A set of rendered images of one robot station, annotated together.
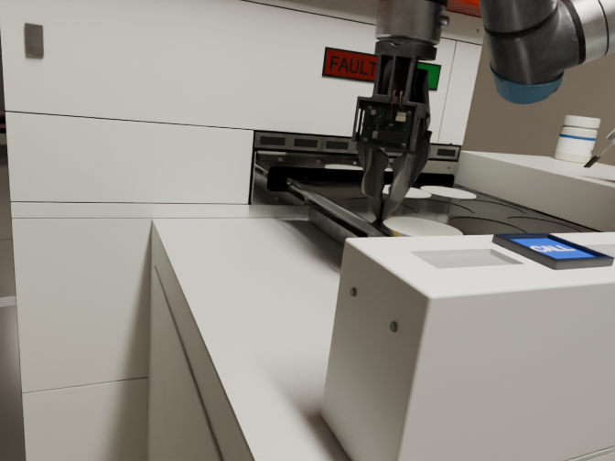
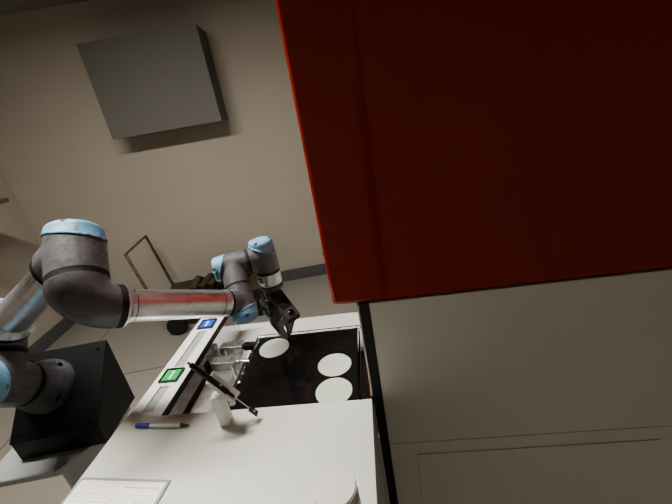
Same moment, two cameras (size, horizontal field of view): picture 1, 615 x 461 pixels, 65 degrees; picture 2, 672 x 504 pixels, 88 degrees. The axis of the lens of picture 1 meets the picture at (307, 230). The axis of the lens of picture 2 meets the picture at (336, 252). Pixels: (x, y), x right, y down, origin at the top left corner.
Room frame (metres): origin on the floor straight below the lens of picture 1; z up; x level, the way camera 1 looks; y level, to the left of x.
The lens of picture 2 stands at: (1.34, -0.83, 1.59)
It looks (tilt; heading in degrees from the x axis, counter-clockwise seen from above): 22 degrees down; 122
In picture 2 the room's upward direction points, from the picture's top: 10 degrees counter-clockwise
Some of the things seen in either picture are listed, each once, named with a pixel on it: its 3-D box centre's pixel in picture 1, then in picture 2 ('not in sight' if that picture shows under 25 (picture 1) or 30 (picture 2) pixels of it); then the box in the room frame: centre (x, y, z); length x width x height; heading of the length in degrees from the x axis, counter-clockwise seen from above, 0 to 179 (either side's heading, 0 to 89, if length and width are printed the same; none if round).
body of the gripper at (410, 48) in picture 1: (396, 99); (274, 299); (0.60, -0.09, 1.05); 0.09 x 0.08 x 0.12; 159
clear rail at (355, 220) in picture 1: (334, 209); (307, 332); (0.66, -0.03, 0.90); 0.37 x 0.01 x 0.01; 25
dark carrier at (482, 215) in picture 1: (437, 208); (300, 367); (0.74, -0.20, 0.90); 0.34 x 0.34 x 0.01; 25
